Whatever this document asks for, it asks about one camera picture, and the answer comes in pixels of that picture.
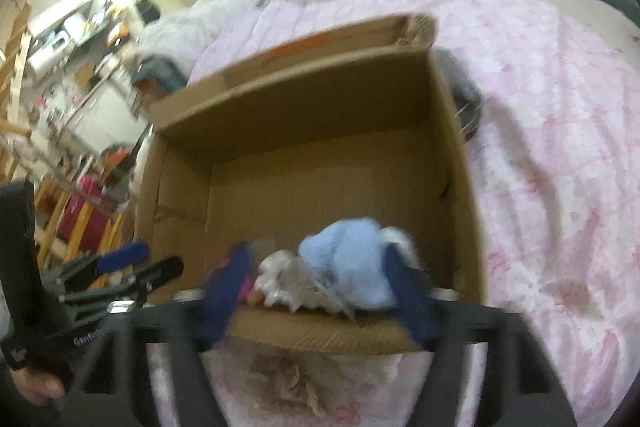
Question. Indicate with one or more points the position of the white water heater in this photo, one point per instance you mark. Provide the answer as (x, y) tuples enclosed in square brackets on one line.
[(47, 57)]

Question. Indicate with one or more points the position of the black hanging garment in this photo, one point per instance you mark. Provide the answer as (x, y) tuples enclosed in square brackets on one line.
[(147, 10)]

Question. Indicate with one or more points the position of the pink patterned blanket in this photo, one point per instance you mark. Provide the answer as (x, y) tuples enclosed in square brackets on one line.
[(550, 157)]

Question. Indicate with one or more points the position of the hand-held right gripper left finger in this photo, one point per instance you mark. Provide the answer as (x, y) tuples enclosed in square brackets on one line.
[(225, 299)]

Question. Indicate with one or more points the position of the dark cloth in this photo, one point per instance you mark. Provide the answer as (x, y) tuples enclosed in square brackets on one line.
[(465, 99)]

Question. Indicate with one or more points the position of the beige scrunchie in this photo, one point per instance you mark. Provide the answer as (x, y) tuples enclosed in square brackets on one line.
[(287, 379)]

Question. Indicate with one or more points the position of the blue folded clothes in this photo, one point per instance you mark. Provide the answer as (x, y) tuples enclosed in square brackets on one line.
[(160, 77)]

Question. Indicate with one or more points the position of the clear plastic packet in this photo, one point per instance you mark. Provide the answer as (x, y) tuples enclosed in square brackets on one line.
[(320, 294)]

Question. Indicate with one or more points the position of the grey floral duvet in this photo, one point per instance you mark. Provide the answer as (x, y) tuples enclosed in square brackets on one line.
[(210, 14)]

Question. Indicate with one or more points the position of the brown cardboard box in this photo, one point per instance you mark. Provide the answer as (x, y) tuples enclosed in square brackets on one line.
[(310, 187)]

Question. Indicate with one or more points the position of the yellow and red rack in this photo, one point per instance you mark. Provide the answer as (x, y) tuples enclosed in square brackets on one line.
[(75, 217)]

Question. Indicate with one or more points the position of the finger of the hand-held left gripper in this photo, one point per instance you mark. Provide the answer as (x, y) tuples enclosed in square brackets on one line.
[(122, 256), (160, 269)]

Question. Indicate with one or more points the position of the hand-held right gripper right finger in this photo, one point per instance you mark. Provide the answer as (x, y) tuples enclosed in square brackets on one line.
[(410, 302)]

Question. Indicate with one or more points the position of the person's left hand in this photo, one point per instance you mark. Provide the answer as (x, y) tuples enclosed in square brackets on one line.
[(37, 384)]

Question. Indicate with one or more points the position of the blue fluffy cloth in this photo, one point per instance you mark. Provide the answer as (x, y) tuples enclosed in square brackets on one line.
[(350, 257)]

